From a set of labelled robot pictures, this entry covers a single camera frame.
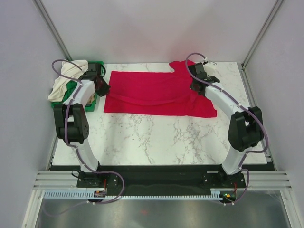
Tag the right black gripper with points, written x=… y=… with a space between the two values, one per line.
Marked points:
x=191 y=86

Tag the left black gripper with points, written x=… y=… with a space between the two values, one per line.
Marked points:
x=106 y=89

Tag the green plastic bin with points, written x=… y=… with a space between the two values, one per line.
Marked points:
x=88 y=108

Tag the red t shirt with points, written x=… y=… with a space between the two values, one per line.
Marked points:
x=157 y=93

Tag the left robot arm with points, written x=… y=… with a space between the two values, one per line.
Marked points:
x=71 y=123

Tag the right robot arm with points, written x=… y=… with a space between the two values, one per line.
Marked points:
x=244 y=131

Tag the beige tan t shirt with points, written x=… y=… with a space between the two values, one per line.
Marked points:
x=91 y=99

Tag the green t shirt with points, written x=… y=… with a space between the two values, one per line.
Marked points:
x=64 y=93

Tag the cream white t shirt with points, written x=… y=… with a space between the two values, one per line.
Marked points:
x=71 y=71

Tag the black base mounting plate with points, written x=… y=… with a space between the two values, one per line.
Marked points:
x=160 y=179

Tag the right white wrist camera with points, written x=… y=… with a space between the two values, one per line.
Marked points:
x=209 y=66

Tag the left aluminium frame post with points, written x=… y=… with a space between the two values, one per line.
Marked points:
x=52 y=28

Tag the aluminium frame post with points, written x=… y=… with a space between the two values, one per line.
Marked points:
x=52 y=28
x=266 y=25

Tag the right aluminium frame post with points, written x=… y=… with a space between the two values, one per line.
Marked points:
x=266 y=25

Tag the aluminium front rail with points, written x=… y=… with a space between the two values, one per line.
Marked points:
x=258 y=180

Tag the white slotted cable duct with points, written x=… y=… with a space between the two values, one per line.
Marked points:
x=95 y=195

